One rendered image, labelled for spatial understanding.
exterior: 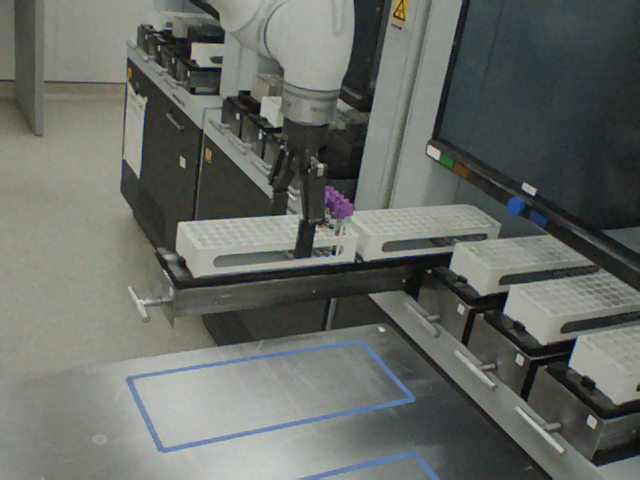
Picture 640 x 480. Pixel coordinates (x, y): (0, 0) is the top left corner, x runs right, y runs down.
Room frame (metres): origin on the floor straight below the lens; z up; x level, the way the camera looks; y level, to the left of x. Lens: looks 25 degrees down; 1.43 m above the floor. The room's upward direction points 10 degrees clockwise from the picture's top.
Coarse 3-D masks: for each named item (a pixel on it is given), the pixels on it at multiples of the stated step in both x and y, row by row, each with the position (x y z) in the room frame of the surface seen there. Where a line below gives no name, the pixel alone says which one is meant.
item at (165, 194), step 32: (160, 0) 2.98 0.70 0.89; (128, 64) 2.98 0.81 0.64; (160, 64) 2.68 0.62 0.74; (224, 64) 2.41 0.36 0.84; (160, 96) 2.63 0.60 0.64; (192, 96) 2.38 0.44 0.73; (224, 96) 2.39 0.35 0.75; (160, 128) 2.61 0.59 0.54; (192, 128) 2.35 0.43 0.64; (160, 160) 2.59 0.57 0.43; (192, 160) 2.33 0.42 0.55; (128, 192) 2.90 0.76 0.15; (160, 192) 2.57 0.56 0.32; (192, 192) 2.31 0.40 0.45; (160, 224) 2.55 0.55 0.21
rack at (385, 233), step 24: (360, 216) 1.35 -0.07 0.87; (384, 216) 1.38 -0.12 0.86; (408, 216) 1.39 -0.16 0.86; (432, 216) 1.41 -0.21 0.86; (456, 216) 1.44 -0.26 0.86; (480, 216) 1.46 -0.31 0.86; (360, 240) 1.30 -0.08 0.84; (384, 240) 1.29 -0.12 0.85; (408, 240) 1.41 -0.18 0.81; (432, 240) 1.42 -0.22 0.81; (456, 240) 1.40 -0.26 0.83; (480, 240) 1.42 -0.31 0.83
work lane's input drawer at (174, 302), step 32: (160, 256) 1.17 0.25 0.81; (416, 256) 1.32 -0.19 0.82; (448, 256) 1.36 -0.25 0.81; (128, 288) 1.15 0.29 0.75; (160, 288) 1.14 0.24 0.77; (192, 288) 1.09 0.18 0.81; (224, 288) 1.12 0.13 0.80; (256, 288) 1.15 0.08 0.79; (288, 288) 1.18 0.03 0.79; (320, 288) 1.21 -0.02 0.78; (352, 288) 1.24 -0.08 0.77; (384, 288) 1.28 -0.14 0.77
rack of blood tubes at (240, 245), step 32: (192, 224) 1.20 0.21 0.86; (224, 224) 1.23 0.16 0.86; (256, 224) 1.24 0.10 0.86; (288, 224) 1.27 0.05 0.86; (192, 256) 1.12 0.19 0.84; (224, 256) 1.21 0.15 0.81; (256, 256) 1.23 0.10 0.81; (288, 256) 1.22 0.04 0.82; (320, 256) 1.24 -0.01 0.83; (352, 256) 1.26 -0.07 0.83
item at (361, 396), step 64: (0, 384) 0.77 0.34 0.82; (64, 384) 0.79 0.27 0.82; (128, 384) 0.81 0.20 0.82; (192, 384) 0.83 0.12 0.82; (256, 384) 0.85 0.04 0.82; (320, 384) 0.88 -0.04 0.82; (384, 384) 0.90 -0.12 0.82; (448, 384) 0.93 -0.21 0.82; (0, 448) 0.66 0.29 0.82; (64, 448) 0.68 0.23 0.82; (128, 448) 0.70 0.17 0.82; (192, 448) 0.71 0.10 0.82; (256, 448) 0.73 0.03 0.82; (320, 448) 0.75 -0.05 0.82; (384, 448) 0.77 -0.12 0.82; (448, 448) 0.79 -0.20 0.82; (512, 448) 0.81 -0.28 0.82
